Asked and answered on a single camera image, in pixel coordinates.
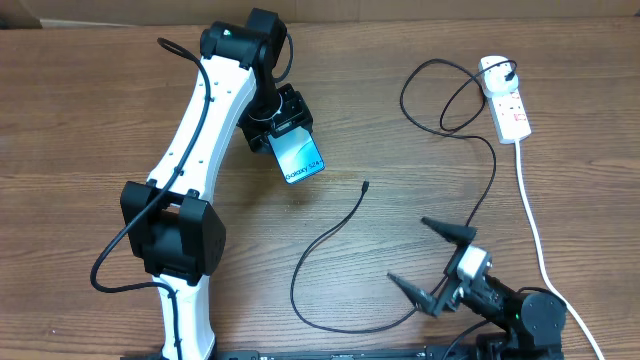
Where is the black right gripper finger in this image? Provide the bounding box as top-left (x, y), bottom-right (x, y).
top-left (387, 273), bottom-right (435, 313)
top-left (421, 217), bottom-right (477, 245)

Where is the dark Samsung Galaxy smartphone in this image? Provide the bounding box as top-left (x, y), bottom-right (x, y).
top-left (268, 127), bottom-right (325, 184)

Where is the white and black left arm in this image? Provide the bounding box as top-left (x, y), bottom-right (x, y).
top-left (120, 8), bottom-right (325, 359)

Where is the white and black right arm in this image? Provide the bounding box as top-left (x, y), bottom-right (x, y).
top-left (388, 217), bottom-right (567, 359)

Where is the white power strip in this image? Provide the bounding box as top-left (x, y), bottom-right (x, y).
top-left (488, 90), bottom-right (532, 144)

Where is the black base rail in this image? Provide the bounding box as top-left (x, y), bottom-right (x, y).
top-left (119, 343), bottom-right (566, 360)

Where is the white power strip cord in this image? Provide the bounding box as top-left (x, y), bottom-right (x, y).
top-left (513, 139), bottom-right (606, 360)

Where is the white USB wall charger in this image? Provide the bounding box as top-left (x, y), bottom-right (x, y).
top-left (478, 55), bottom-right (519, 98)

